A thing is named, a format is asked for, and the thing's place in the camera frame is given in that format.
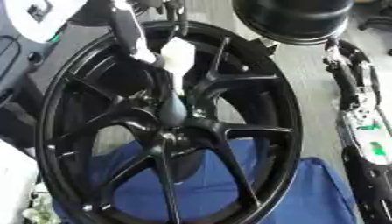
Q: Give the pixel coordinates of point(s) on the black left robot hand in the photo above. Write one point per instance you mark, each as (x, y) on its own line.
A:
(126, 27)

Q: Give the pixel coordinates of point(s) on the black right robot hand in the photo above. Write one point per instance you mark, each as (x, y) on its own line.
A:
(349, 84)

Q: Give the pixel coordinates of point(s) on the white pin with flat head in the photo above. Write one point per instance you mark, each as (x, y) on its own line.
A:
(178, 57)

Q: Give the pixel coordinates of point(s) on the black spoked wheel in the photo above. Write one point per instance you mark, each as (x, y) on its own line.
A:
(232, 137)

